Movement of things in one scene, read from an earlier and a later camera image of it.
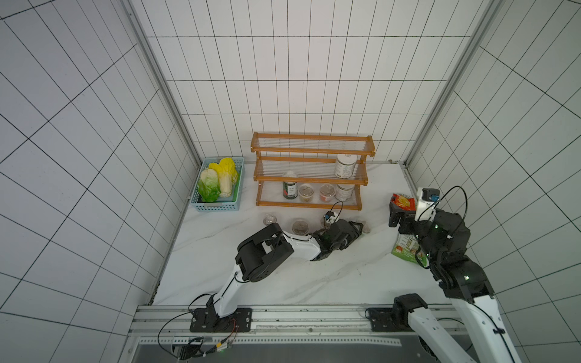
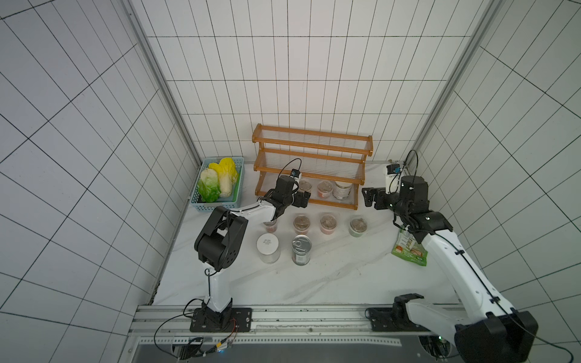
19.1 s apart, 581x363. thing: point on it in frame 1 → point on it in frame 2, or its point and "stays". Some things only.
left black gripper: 353,235 → 299,195
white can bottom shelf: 343,192 stays
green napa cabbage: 208,185 stays
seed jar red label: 300,227 stays
